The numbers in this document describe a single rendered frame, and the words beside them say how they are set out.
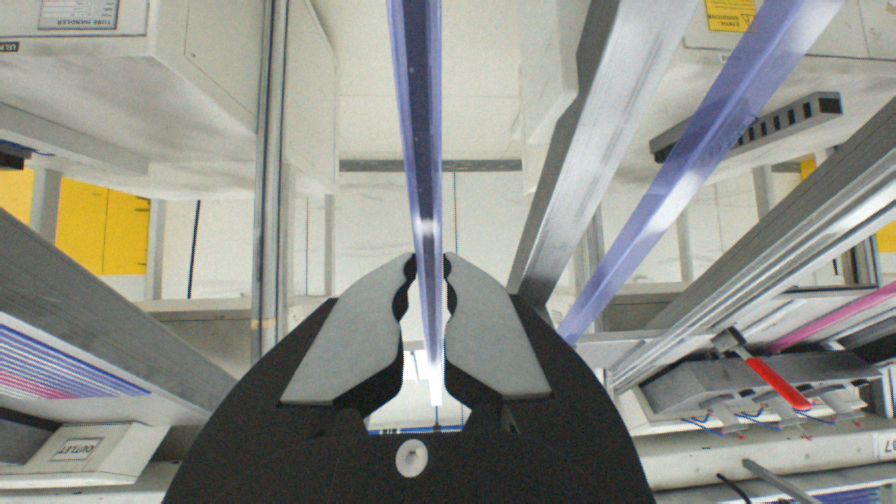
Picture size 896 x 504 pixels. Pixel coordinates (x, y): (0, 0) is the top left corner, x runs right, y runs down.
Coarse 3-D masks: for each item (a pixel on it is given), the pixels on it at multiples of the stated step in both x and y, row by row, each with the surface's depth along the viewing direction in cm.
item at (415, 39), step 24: (408, 0) 6; (432, 0) 6; (408, 24) 6; (432, 24) 6; (408, 48) 6; (432, 48) 6; (408, 72) 7; (432, 72) 7; (408, 96) 7; (432, 96) 7; (408, 120) 8; (432, 120) 8; (408, 144) 8; (432, 144) 8; (408, 168) 9; (432, 168) 9; (408, 192) 9; (432, 192) 9; (432, 216) 10; (432, 240) 11; (432, 264) 12; (432, 288) 14; (432, 312) 15; (432, 336) 18; (432, 360) 21; (432, 384) 25
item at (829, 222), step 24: (888, 168) 10; (840, 192) 12; (864, 192) 11; (888, 192) 11; (816, 216) 13; (840, 216) 12; (864, 216) 12; (792, 240) 14; (816, 240) 13; (768, 264) 15; (792, 264) 14; (720, 288) 17; (744, 288) 16; (696, 312) 19; (720, 312) 18; (672, 336) 21; (648, 360) 24
